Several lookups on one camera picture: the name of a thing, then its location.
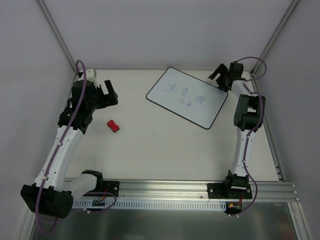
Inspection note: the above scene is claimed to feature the right aluminium frame post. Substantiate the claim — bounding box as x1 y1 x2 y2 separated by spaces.
259 0 301 61

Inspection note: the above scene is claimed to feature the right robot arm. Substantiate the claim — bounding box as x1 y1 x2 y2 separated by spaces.
207 61 266 199

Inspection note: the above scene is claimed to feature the left aluminium frame post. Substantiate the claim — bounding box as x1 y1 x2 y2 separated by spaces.
35 0 77 73

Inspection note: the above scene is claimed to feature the white whiteboard black frame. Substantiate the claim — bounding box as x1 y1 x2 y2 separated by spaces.
146 67 228 130

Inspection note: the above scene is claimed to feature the red whiteboard eraser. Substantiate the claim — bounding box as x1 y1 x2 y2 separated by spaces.
106 120 120 133

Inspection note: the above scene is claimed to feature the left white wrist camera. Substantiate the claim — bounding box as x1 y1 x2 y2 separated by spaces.
77 69 97 82

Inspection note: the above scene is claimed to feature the aluminium mounting rail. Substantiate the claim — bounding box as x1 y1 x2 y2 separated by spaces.
62 177 300 202

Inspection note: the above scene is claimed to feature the white slotted cable duct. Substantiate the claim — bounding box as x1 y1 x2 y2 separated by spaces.
72 198 227 212

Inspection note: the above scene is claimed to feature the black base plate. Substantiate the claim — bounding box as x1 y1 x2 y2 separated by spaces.
207 182 253 200
102 180 120 197

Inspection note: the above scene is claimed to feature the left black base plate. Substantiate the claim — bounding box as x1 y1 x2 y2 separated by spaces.
102 180 120 197

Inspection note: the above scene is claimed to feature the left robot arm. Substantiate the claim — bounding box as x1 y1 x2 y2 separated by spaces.
20 80 118 219

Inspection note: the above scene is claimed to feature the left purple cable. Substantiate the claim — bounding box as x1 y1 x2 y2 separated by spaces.
34 59 87 235

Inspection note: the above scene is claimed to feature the aluminium frame post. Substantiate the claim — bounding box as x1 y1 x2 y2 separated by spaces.
259 0 301 61
35 0 77 73

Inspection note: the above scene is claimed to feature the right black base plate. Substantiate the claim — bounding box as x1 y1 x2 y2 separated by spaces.
207 182 253 200

